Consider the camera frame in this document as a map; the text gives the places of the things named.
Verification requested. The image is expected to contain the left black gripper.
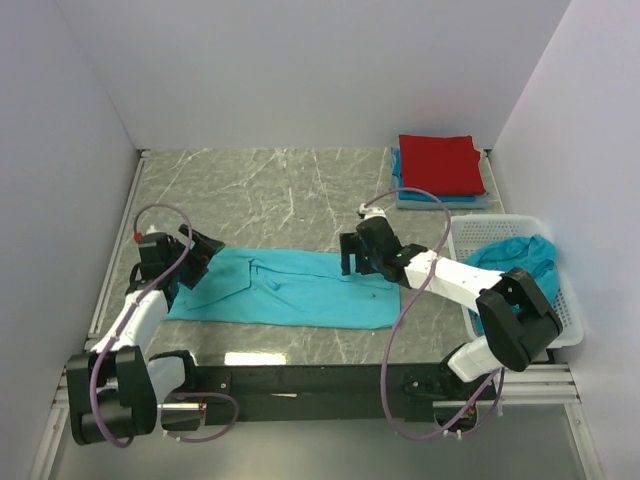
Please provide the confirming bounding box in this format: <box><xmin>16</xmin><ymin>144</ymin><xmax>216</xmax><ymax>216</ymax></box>
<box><xmin>166</xmin><ymin>225</ymin><xmax>223</xmax><ymax>289</ymax></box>

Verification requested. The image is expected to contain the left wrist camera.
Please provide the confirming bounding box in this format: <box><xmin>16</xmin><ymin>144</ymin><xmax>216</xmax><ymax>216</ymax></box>
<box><xmin>133</xmin><ymin>226</ymin><xmax>160</xmax><ymax>243</ymax></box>

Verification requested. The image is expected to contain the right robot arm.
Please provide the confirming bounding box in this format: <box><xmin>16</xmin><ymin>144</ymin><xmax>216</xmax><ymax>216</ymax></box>
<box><xmin>339</xmin><ymin>215</ymin><xmax>563</xmax><ymax>399</ymax></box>

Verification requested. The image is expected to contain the teal t-shirt in basket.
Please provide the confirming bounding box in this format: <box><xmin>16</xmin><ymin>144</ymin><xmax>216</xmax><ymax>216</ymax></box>
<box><xmin>464</xmin><ymin>235</ymin><xmax>560</xmax><ymax>305</ymax></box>

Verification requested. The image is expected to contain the aluminium rail frame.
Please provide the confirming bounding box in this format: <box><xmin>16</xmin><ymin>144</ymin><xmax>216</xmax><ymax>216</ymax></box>
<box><xmin>52</xmin><ymin>149</ymin><xmax>584</xmax><ymax>411</ymax></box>

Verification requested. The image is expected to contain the red folded t-shirt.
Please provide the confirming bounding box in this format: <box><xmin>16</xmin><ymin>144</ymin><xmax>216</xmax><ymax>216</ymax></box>
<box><xmin>399</xmin><ymin>134</ymin><xmax>486</xmax><ymax>197</ymax></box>

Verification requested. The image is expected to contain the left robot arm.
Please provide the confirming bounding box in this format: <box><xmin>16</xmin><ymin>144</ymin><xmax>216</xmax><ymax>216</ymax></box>
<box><xmin>66</xmin><ymin>225</ymin><xmax>225</xmax><ymax>447</ymax></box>

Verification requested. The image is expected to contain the black base beam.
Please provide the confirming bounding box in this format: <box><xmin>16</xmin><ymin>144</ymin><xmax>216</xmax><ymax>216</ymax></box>
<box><xmin>160</xmin><ymin>363</ymin><xmax>496</xmax><ymax>432</ymax></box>

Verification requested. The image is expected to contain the light blue t-shirt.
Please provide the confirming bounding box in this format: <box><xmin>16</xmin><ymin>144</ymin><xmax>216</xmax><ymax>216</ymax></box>
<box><xmin>167</xmin><ymin>247</ymin><xmax>401</xmax><ymax>330</ymax></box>

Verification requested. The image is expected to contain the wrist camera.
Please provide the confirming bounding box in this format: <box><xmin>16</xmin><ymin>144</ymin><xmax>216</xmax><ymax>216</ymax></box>
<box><xmin>357</xmin><ymin>203</ymin><xmax>387</xmax><ymax>222</ymax></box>
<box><xmin>133</xmin><ymin>226</ymin><xmax>160</xmax><ymax>243</ymax></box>

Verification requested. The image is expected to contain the white plastic basket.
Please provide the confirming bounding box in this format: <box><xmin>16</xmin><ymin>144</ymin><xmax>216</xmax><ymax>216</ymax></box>
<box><xmin>448</xmin><ymin>214</ymin><xmax>584</xmax><ymax>349</ymax></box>

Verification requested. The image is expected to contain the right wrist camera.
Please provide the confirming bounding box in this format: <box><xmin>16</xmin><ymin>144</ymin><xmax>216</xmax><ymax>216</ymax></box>
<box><xmin>357</xmin><ymin>203</ymin><xmax>387</xmax><ymax>222</ymax></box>

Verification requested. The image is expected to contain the grey-blue folded t-shirt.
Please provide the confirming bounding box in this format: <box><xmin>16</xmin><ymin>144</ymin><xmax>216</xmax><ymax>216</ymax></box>
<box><xmin>390</xmin><ymin>148</ymin><xmax>489</xmax><ymax>211</ymax></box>

